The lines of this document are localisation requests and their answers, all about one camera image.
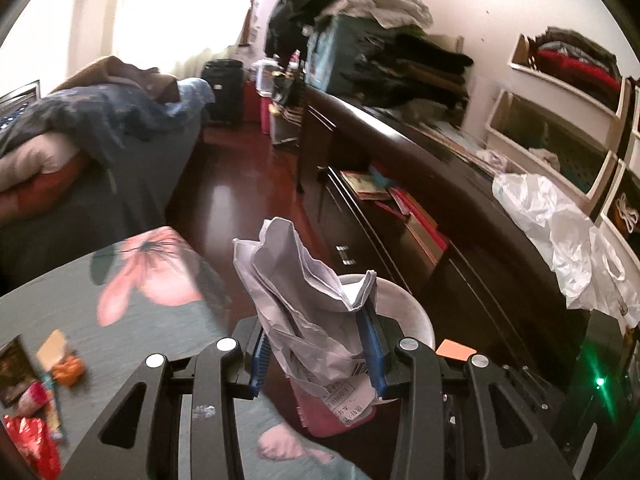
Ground black suitcase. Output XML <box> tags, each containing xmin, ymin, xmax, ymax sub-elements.
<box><xmin>201</xmin><ymin>58</ymin><xmax>246</xmax><ymax>128</ymax></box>

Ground black hanging coat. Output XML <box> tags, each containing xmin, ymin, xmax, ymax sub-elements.
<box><xmin>264</xmin><ymin>0</ymin><xmax>351</xmax><ymax>61</ymax></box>

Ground colourful stick wrapper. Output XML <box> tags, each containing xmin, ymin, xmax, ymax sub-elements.
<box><xmin>42</xmin><ymin>375</ymin><xmax>68</xmax><ymax>443</ymax></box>

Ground red folded clothes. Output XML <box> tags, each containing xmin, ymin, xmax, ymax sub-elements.
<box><xmin>530</xmin><ymin>27</ymin><xmax>623</xmax><ymax>106</ymax></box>

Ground orange paper slip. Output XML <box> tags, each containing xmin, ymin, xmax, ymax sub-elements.
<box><xmin>435</xmin><ymin>339</ymin><xmax>478</xmax><ymax>361</ymax></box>

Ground red foil wrapper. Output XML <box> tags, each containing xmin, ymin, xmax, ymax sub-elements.
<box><xmin>2</xmin><ymin>414</ymin><xmax>63</xmax><ymax>480</ymax></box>

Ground dark wooden bed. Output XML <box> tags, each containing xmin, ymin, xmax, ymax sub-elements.
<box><xmin>0</xmin><ymin>55</ymin><xmax>216</xmax><ymax>291</ymax></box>

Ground black handbag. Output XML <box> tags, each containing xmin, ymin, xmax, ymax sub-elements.
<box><xmin>272</xmin><ymin>72</ymin><xmax>306</xmax><ymax>108</ymax></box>

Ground teal storage box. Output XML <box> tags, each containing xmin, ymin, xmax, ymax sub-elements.
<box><xmin>305</xmin><ymin>12</ymin><xmax>426</xmax><ymax>96</ymax></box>

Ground clear storage box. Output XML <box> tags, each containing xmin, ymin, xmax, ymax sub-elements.
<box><xmin>270</xmin><ymin>105</ymin><xmax>301</xmax><ymax>146</ymax></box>

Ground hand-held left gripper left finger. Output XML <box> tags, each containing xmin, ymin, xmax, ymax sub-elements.
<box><xmin>60</xmin><ymin>317</ymin><xmax>273</xmax><ymax>480</ymax></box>

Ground small white cloth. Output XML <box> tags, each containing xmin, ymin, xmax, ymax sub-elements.
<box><xmin>475</xmin><ymin>149</ymin><xmax>511</xmax><ymax>170</ymax></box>

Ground orange wrapper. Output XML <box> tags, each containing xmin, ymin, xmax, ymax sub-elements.
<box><xmin>51</xmin><ymin>355</ymin><xmax>87</xmax><ymax>387</ymax></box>

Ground red books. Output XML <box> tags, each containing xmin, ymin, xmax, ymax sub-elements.
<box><xmin>390</xmin><ymin>187</ymin><xmax>448</xmax><ymax>261</ymax></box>

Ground tan card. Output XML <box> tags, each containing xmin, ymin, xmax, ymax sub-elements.
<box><xmin>36</xmin><ymin>329</ymin><xmax>68</xmax><ymax>368</ymax></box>

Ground white lidded container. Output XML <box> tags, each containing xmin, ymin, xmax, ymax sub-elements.
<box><xmin>252</xmin><ymin>57</ymin><xmax>281</xmax><ymax>96</ymax></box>

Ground white round bin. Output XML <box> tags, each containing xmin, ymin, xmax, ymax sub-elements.
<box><xmin>334</xmin><ymin>272</ymin><xmax>436</xmax><ymax>356</ymax></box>

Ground black folded clothes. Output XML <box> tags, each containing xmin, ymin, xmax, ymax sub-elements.
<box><xmin>345</xmin><ymin>32</ymin><xmax>473</xmax><ymax>111</ymax></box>

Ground pile of pale clothes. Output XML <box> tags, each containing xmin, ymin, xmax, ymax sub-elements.
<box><xmin>320</xmin><ymin>0</ymin><xmax>433</xmax><ymax>28</ymax></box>

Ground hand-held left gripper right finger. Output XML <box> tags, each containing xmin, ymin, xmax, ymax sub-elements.
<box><xmin>356</xmin><ymin>305</ymin><xmax>581</xmax><ymax>480</ymax></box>

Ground white paper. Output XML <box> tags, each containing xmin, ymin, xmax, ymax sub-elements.
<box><xmin>232</xmin><ymin>217</ymin><xmax>386</xmax><ymax>423</ymax></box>

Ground dark wooden cabinet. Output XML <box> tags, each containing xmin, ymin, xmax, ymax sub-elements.
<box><xmin>297</xmin><ymin>82</ymin><xmax>601</xmax><ymax>411</ymax></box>

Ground white curtain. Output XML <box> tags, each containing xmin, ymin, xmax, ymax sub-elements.
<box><xmin>75</xmin><ymin>0</ymin><xmax>261</xmax><ymax>81</ymax></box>

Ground dark packet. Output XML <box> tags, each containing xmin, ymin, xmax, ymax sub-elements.
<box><xmin>0</xmin><ymin>336</ymin><xmax>36</xmax><ymax>408</ymax></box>

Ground pink wrapper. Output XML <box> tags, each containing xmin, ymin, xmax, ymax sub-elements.
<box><xmin>17</xmin><ymin>380</ymin><xmax>53</xmax><ymax>416</ymax></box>

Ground brown blanket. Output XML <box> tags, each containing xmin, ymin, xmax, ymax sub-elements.
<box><xmin>50</xmin><ymin>55</ymin><xmax>180</xmax><ymax>106</ymax></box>

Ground white plastic bag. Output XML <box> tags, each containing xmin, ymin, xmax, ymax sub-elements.
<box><xmin>492</xmin><ymin>172</ymin><xmax>640</xmax><ymax>328</ymax></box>

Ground grey floral tablecloth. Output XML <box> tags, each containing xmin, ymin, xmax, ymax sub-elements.
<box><xmin>0</xmin><ymin>225</ymin><xmax>401</xmax><ymax>480</ymax></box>

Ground white cubby shelf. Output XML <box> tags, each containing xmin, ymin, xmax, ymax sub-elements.
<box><xmin>482</xmin><ymin>25</ymin><xmax>640</xmax><ymax>241</ymax></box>

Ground book with brown cover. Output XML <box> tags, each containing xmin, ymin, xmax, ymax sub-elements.
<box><xmin>340</xmin><ymin>170</ymin><xmax>393</xmax><ymax>202</ymax></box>

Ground pink quilt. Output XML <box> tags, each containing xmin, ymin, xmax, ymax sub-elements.
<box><xmin>0</xmin><ymin>135</ymin><xmax>101</xmax><ymax>196</ymax></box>

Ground blue quilt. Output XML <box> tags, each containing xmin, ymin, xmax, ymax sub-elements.
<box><xmin>0</xmin><ymin>77</ymin><xmax>216</xmax><ymax>171</ymax></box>

